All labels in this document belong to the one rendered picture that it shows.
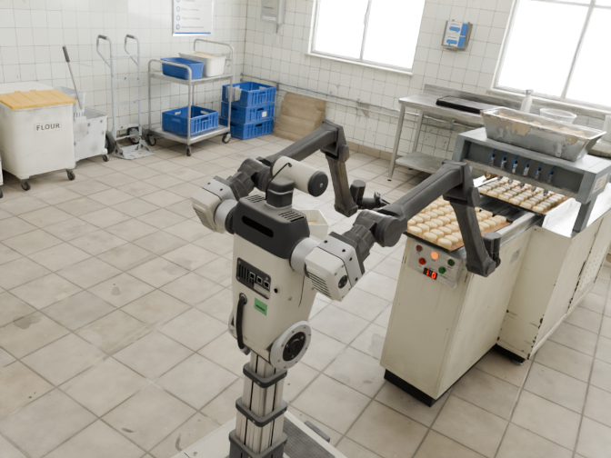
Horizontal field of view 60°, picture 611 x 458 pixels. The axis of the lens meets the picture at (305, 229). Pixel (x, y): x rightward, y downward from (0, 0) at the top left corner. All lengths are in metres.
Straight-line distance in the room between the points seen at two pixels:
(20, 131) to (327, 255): 3.81
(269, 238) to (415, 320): 1.37
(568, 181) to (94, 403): 2.50
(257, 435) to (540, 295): 1.81
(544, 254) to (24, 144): 3.88
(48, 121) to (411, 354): 3.49
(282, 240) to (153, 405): 1.49
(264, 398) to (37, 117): 3.60
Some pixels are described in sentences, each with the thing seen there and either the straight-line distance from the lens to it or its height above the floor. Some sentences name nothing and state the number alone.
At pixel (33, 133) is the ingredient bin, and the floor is 0.49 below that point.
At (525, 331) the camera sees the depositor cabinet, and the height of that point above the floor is 0.25.
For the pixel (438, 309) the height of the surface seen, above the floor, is 0.55.
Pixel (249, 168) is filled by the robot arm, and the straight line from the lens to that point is 1.61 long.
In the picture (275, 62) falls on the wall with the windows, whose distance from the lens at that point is 7.25.
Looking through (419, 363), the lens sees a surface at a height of 0.23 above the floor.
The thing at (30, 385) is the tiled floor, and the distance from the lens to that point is 2.84.
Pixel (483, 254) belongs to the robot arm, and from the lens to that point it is 1.88.
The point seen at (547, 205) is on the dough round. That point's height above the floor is 0.92.
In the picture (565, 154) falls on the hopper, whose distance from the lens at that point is 2.92.
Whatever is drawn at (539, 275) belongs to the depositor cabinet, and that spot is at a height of 0.58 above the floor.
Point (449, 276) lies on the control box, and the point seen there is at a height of 0.75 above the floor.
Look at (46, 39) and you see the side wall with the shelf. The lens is 5.58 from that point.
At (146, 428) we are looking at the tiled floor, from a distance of 2.54.
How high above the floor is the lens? 1.81
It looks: 25 degrees down
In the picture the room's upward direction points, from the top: 7 degrees clockwise
